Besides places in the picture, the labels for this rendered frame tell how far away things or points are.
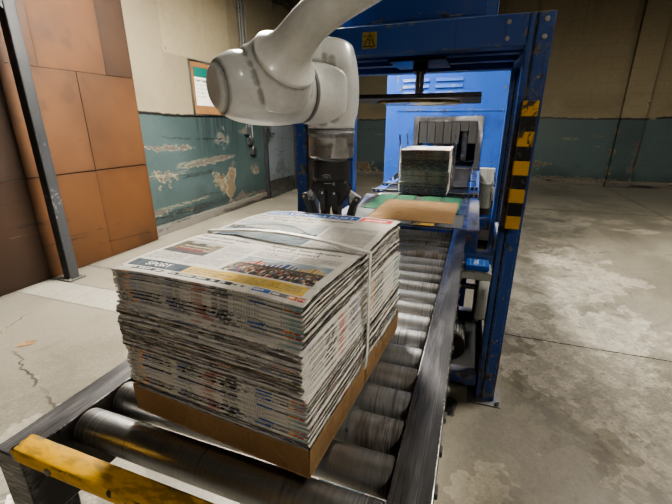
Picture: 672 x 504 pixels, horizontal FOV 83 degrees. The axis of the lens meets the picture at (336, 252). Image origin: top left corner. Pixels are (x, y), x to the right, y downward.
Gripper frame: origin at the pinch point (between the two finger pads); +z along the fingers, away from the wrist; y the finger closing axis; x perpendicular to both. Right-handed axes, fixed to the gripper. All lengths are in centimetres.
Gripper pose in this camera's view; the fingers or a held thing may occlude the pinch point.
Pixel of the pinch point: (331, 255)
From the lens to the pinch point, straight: 81.7
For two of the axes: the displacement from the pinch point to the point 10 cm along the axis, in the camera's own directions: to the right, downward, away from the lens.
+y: 9.4, 1.1, -3.2
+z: 0.0, 9.5, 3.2
